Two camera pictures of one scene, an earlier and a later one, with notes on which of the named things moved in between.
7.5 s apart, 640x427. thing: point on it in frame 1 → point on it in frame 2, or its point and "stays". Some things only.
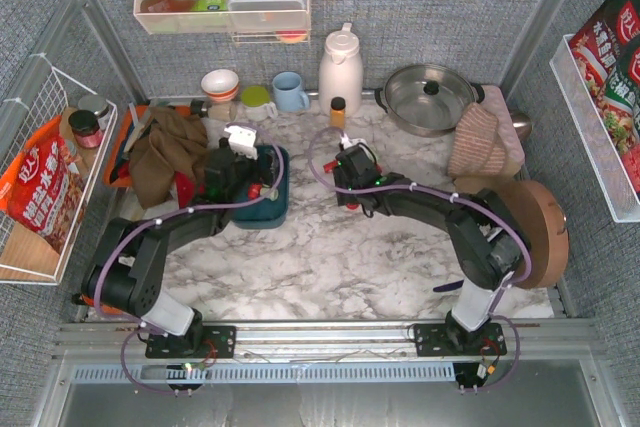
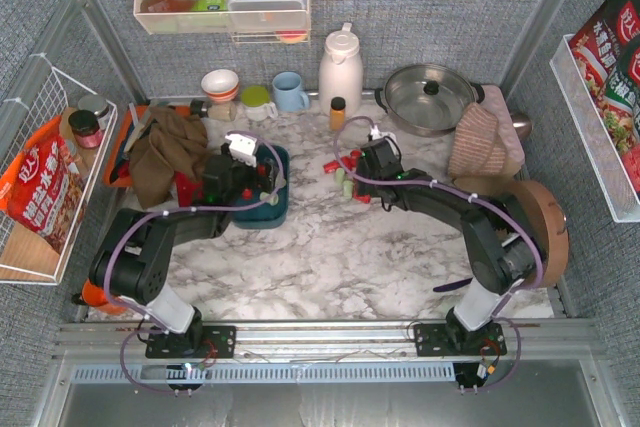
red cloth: x=186 y=189 stays
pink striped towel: x=476 y=147 stays
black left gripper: x=267 y=167 stays
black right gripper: x=341 y=177 → x=364 y=167
